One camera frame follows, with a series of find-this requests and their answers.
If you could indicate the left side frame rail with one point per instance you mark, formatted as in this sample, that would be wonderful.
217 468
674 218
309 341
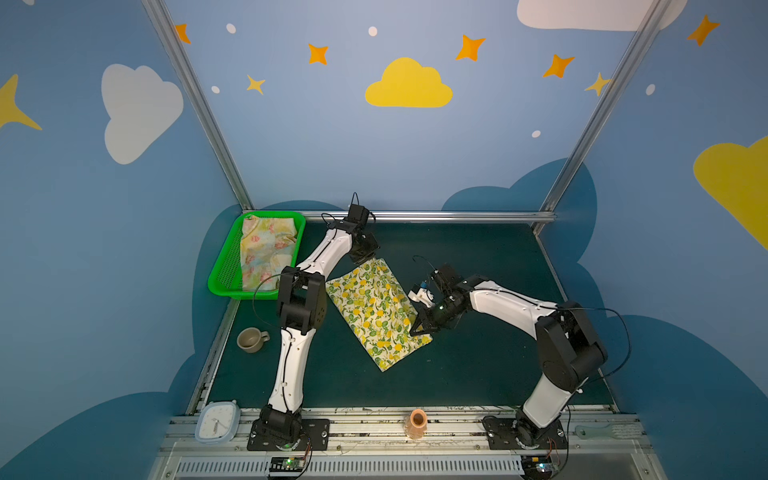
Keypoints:
201 392

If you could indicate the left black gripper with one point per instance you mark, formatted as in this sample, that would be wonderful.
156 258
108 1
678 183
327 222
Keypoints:
365 244

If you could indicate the front aluminium rail bed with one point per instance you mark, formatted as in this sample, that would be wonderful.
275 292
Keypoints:
370 443

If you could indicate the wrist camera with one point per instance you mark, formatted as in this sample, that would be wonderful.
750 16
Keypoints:
358 214
443 279

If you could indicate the lemon print skirt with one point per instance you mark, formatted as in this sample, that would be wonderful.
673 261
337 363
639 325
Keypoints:
375 307

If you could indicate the green plastic basket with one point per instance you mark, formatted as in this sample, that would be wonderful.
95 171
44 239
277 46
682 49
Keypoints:
226 277

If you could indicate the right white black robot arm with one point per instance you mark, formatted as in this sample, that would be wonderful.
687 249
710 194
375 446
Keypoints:
569 348

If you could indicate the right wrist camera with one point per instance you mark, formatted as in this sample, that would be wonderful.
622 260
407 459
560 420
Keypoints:
443 279

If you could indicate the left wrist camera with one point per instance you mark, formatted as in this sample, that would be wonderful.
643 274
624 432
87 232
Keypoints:
358 214

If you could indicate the right controller board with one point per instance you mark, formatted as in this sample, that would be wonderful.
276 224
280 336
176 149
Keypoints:
537 467

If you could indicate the controller board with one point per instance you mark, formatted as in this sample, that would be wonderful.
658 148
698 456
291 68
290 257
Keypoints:
287 466
537 467

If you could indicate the right aluminium frame post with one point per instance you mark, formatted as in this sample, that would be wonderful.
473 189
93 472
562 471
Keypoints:
638 47

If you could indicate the left aluminium frame post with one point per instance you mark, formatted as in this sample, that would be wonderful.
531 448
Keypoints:
161 20

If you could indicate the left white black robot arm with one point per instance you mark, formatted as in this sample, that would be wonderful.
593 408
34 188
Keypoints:
302 306

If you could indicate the white square clock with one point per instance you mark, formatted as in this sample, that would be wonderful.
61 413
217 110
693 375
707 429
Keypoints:
218 422

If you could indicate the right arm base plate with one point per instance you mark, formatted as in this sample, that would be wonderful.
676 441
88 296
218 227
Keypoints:
513 434

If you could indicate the rear aluminium frame rail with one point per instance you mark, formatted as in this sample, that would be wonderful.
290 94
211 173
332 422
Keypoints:
463 217

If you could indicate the left controller board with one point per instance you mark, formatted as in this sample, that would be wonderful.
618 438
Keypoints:
287 466

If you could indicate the aluminium frame post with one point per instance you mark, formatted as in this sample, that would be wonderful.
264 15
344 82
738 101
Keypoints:
638 47
161 20

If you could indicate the beige ceramic mug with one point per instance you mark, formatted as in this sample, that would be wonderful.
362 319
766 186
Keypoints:
251 340

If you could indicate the orange ribbed cup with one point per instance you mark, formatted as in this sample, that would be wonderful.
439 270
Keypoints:
416 424

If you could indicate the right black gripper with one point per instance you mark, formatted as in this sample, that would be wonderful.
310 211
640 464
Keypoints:
435 309

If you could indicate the pink floral skirt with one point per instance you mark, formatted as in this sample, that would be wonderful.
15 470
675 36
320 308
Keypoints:
266 248

